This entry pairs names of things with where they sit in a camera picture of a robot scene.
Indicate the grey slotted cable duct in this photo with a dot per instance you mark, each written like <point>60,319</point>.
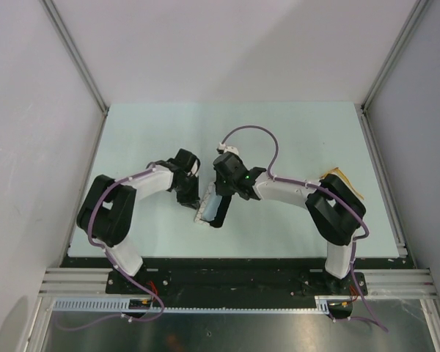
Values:
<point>126,305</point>

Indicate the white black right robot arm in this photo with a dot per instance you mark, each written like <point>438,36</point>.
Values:
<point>335,210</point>

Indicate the aluminium front frame rail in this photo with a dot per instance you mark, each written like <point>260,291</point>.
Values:
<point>390,284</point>

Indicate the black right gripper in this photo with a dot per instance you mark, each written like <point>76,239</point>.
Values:
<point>220,189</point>

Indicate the right aluminium corner post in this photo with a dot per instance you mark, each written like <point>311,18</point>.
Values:
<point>403,38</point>

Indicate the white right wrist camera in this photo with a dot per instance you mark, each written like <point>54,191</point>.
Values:
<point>223,148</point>

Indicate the right aluminium side rail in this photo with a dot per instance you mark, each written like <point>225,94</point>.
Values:
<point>383,182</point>

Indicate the blue cleaning cloth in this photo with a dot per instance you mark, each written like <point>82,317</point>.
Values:
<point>211,207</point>

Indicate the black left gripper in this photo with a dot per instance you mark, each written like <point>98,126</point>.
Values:
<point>191,200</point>

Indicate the aluminium corner post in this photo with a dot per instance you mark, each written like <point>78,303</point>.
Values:
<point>69,44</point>
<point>403,38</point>

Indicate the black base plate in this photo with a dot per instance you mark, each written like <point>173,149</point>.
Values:
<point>304,277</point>

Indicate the left aluminium corner post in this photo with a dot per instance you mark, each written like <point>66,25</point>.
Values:
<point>69,44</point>

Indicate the white geometric glasses case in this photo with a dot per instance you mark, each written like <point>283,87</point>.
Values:
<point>221,215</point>

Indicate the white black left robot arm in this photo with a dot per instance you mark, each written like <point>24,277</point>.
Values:
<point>107,210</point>

